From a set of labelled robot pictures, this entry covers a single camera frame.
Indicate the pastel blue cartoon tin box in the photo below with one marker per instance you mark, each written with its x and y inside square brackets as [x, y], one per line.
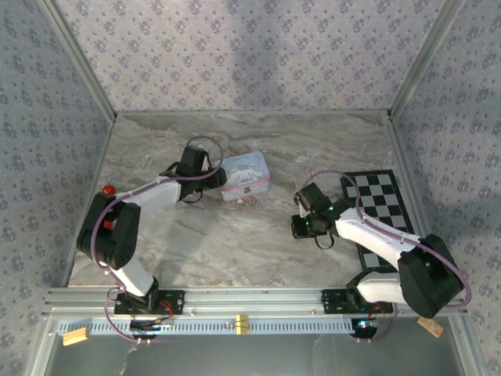
[244, 174]

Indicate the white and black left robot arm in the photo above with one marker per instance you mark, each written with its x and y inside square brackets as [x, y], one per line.
[117, 231]

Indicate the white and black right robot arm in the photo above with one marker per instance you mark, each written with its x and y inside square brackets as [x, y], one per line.
[422, 274]

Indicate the black and grey chessboard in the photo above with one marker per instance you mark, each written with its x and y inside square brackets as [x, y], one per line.
[375, 196]

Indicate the red plastic cylinder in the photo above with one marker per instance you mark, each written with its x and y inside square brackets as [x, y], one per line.
[109, 190]

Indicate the yellow wooden block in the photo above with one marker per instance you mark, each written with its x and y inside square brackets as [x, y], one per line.
[242, 325]

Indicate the light wooden block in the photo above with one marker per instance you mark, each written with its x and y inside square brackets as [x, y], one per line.
[75, 337]

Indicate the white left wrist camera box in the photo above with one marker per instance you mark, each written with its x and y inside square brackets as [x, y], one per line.
[209, 164]

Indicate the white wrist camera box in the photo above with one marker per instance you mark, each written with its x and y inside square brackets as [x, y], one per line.
[209, 164]
[299, 205]

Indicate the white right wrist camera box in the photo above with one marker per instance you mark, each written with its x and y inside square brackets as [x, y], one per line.
[299, 205]

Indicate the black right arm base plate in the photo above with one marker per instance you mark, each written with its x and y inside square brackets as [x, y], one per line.
[334, 301]

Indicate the aluminium mounting rail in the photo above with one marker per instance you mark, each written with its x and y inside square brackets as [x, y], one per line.
[250, 299]

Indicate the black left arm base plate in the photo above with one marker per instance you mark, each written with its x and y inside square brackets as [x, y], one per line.
[172, 301]

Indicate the aluminium frame post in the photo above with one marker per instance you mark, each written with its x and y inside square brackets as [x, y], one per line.
[426, 58]
[78, 60]

